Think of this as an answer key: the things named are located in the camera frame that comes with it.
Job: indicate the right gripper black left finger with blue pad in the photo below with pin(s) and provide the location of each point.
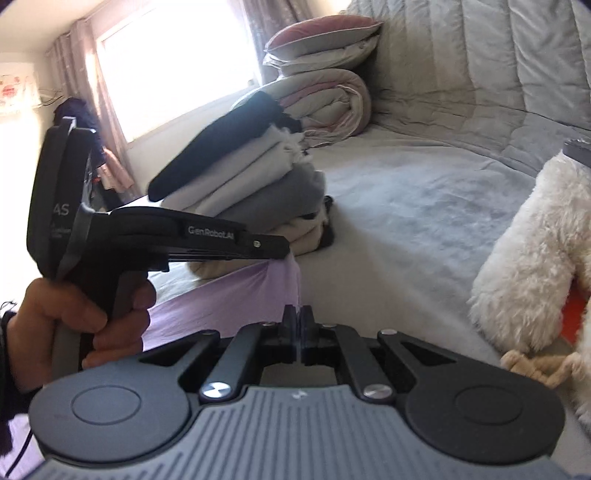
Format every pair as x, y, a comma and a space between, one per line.
219, 369

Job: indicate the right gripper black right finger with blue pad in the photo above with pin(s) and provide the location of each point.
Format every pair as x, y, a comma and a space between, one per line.
379, 369

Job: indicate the lilac purple garment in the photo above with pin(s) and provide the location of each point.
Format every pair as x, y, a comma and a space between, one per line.
255, 293

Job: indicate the dark hanging clothes pile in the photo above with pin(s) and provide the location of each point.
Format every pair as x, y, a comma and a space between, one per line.
87, 138

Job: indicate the person's left hand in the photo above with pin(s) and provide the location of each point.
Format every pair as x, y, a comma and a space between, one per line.
48, 305

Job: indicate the folded white garment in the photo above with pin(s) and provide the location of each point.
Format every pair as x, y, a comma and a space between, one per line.
241, 173

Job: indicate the folded grey garment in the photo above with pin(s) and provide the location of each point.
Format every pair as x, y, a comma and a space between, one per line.
299, 193

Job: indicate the white fluffy plush toy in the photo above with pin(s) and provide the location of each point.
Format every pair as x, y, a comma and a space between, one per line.
518, 296

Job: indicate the patterned window curtain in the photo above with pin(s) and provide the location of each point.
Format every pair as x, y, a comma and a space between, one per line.
154, 73

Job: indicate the rolled white pink duvet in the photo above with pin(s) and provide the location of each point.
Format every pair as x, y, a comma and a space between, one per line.
322, 92

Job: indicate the pink grey pillow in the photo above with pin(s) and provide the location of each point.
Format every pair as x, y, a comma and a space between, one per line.
321, 34

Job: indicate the grey bed cover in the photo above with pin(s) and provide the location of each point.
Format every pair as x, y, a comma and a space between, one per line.
470, 99

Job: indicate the wall calendar poster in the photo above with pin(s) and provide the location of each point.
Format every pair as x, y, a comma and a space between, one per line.
17, 92

